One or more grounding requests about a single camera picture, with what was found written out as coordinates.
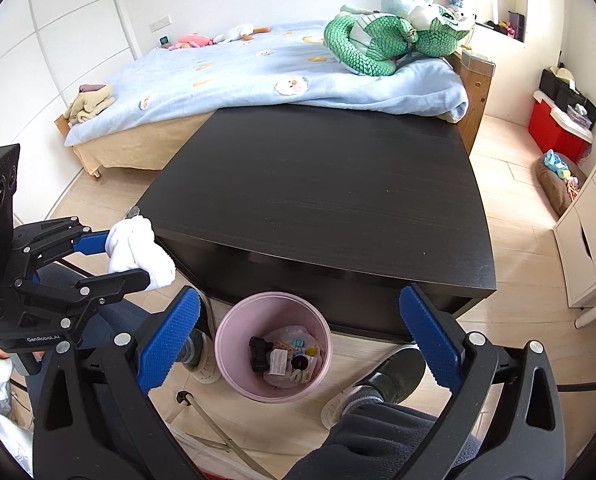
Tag wooden nightstand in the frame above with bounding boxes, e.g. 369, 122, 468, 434
448, 47, 496, 154

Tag pink plush toy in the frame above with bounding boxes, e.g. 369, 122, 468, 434
168, 34, 213, 50

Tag brown pet bed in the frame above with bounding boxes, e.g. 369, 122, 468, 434
533, 153, 586, 218

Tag pink printed card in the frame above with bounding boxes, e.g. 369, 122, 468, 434
269, 349, 289, 376

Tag white sock bundle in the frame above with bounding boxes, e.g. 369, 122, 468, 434
105, 214, 176, 292

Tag black storage bags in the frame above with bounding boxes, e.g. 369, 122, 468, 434
539, 67, 596, 130

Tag pink trash bin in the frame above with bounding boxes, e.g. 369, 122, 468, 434
214, 292, 333, 403

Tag person's right shoe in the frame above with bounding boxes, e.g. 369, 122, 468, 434
321, 344, 427, 429

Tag wooden bed frame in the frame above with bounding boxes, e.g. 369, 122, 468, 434
71, 113, 212, 180

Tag pale green sock bundle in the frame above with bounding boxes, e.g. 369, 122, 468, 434
289, 368, 313, 385

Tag red storage box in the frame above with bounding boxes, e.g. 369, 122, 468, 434
528, 90, 593, 162

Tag light blue plush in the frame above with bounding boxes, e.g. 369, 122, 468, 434
380, 0, 434, 18

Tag green dragon plush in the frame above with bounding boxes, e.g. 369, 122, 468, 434
323, 3, 468, 77

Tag white goose plush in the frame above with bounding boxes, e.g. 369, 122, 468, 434
212, 25, 272, 44

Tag folded beige clothes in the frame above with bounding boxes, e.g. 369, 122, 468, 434
63, 84, 115, 126

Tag black wooden table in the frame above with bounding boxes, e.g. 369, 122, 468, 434
138, 105, 496, 342

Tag light blue blanket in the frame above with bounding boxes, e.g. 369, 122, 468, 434
65, 21, 468, 146

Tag wooden clothespin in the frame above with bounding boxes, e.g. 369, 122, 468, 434
274, 340, 292, 351

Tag white drawer cabinet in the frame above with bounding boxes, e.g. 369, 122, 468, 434
554, 164, 596, 308

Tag black sock bundle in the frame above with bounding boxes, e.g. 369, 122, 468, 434
249, 337, 274, 374

